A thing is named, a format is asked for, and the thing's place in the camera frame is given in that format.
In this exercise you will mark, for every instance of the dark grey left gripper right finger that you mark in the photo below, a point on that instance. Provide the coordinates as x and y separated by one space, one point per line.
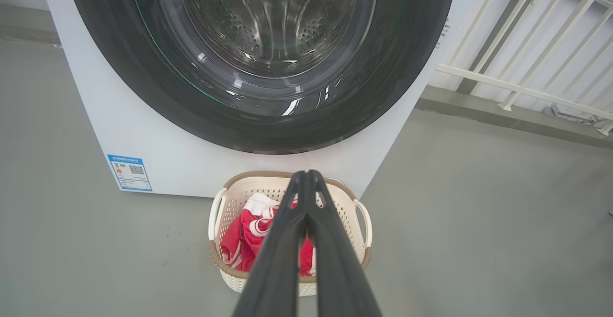
342 269

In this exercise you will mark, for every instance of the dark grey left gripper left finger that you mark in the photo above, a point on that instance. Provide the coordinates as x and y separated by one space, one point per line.
273 269

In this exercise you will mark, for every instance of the red and white garment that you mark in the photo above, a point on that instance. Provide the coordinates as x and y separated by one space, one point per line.
249 240

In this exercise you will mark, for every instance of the washing machine door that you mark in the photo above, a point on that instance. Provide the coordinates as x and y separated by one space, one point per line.
383 77

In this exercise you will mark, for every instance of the cream perforated basket brown rim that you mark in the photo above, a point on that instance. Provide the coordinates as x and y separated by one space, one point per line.
225 269

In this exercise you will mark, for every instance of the white front-load washing machine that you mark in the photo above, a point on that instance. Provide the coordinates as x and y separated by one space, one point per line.
191 168

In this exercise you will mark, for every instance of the steel washing machine drum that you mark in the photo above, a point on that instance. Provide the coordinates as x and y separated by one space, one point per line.
268 25

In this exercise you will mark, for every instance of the blue energy label sticker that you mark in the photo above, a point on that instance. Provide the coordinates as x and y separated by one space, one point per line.
130 173

